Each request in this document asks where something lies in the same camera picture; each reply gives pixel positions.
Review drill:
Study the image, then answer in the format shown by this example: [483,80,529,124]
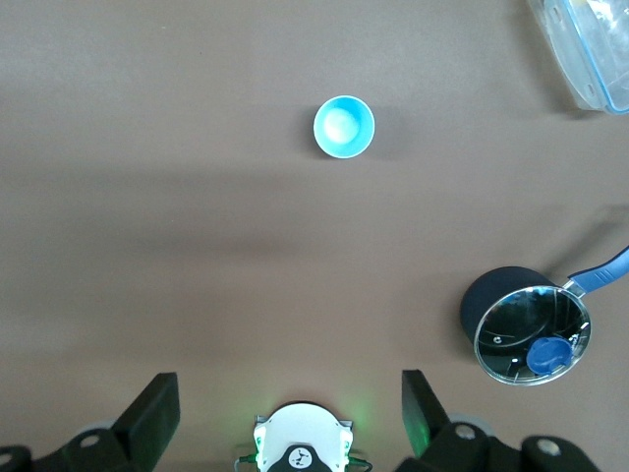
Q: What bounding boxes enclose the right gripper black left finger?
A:
[0,372,181,472]

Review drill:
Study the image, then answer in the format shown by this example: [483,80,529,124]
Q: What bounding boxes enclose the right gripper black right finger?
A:
[395,369,606,472]

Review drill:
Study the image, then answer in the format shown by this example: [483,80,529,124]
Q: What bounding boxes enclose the blue plastic cup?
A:
[313,95,377,160]

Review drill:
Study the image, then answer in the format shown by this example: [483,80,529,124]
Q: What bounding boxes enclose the clear plastic storage container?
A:
[524,0,629,117]

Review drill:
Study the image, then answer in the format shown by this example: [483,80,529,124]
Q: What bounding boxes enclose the dark saucepan with blue handle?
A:
[459,243,629,388]

